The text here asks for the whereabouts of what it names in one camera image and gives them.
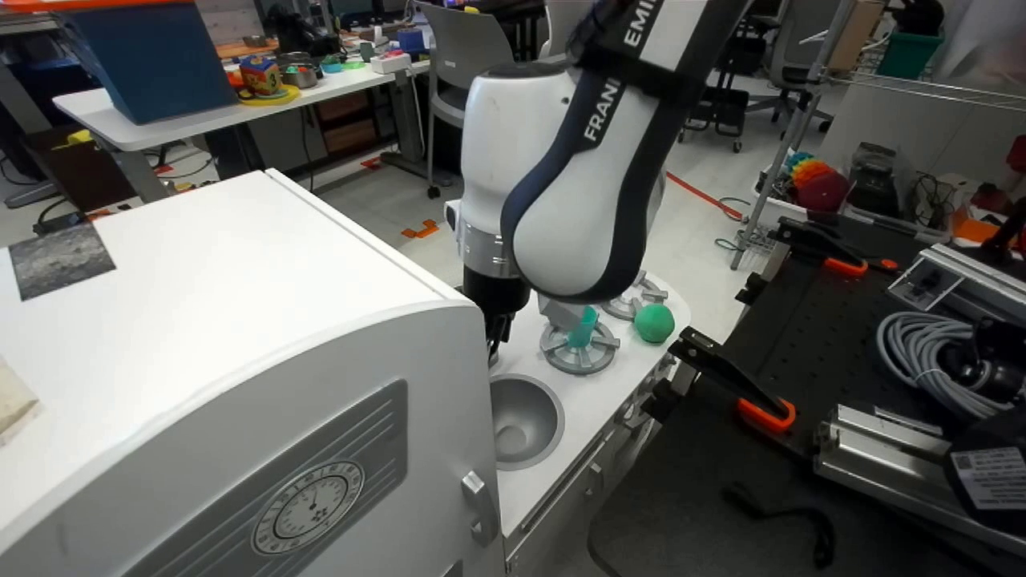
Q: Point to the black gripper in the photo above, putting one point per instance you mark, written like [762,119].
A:
[494,291]

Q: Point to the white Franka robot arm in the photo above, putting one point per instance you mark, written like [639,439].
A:
[577,162]

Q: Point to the grey round sink bowl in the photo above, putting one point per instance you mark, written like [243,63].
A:
[521,420]

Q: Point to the white toy sink counter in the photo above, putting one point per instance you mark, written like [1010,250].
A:
[612,390]

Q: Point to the teal plastic cup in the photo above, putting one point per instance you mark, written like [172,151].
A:
[582,327]

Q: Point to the small orange floor tape piece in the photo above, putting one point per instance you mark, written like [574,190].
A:
[421,229]

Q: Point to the green ball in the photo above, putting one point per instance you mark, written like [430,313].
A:
[653,323]

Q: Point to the orange floor tape line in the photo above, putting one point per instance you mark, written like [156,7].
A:
[708,196]

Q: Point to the large white toy kitchen cabinet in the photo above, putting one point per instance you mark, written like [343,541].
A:
[236,355]

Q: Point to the grey four-leg chair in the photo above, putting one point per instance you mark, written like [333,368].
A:
[466,48]

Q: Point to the black rolling cart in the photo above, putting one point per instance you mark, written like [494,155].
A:
[733,106]

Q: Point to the yellow plate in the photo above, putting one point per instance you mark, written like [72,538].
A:
[274,99]

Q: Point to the metal tripod stand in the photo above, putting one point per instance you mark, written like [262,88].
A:
[787,162]

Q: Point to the colourful toy on table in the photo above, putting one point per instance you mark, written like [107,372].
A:
[262,74]

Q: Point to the rainbow coloured toy ball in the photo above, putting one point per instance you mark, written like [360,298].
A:
[823,183]

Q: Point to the white work table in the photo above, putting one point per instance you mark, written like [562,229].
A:
[161,124]

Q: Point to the blue box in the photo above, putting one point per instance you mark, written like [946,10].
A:
[150,59]

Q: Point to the white panel board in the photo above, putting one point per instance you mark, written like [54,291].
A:
[931,124]

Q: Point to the green bin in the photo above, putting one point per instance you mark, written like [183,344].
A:
[912,53]

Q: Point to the black box with white label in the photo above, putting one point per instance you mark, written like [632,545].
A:
[990,475]

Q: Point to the long aluminium extrusion rail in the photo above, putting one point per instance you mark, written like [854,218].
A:
[910,454]

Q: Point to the short aluminium extrusion frame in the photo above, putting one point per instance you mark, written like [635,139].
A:
[964,280]

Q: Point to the black camera device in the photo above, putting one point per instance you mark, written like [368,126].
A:
[990,356]

